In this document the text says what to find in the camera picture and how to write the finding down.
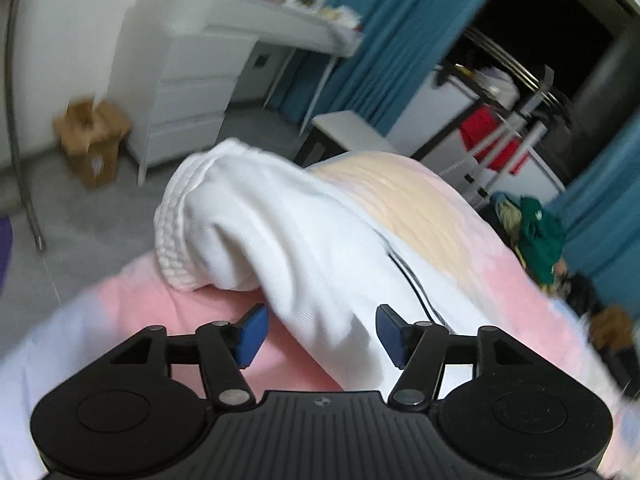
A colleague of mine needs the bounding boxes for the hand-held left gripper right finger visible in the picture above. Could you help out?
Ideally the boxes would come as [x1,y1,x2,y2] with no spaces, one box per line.
[375,304,531,408]

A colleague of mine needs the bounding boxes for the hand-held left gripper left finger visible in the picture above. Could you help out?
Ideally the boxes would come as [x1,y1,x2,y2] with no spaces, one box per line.
[107,304,271,411]

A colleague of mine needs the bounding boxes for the white pants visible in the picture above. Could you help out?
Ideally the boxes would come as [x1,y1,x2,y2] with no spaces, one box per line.
[154,138,456,393]

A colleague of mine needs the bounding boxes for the yellowish clothes pile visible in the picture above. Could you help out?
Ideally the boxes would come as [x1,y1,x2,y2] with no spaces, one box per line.
[491,194,525,247]

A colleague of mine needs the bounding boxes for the black clothes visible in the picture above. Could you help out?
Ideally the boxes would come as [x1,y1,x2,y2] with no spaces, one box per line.
[564,270,640,392]

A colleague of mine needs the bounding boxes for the green garment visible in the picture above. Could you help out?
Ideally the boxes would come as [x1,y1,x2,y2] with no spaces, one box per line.
[515,197,567,283]

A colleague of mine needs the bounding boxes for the white bench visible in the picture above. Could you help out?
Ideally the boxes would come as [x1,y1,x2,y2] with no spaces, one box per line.
[295,111,398,167]

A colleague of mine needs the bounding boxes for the brown paper bag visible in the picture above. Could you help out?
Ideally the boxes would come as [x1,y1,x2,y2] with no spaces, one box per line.
[590,307,638,352]

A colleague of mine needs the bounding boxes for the red cloth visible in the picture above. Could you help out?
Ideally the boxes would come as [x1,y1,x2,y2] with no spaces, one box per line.
[459,107,531,173]

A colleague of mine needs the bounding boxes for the open cardboard box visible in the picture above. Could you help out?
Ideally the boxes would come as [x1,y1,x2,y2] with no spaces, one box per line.
[52,97,132,190]

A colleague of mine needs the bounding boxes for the purple item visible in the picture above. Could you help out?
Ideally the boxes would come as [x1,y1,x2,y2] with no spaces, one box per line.
[0,215,14,292]

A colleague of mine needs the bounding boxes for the white vanity desk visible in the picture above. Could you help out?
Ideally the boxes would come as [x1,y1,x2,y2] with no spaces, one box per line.
[107,0,363,186]

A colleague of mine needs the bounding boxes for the dark window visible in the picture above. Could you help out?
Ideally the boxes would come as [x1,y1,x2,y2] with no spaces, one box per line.
[450,0,640,128]

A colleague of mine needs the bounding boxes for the metal drying rail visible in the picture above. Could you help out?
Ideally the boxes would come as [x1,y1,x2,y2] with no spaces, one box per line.
[465,27,558,106]

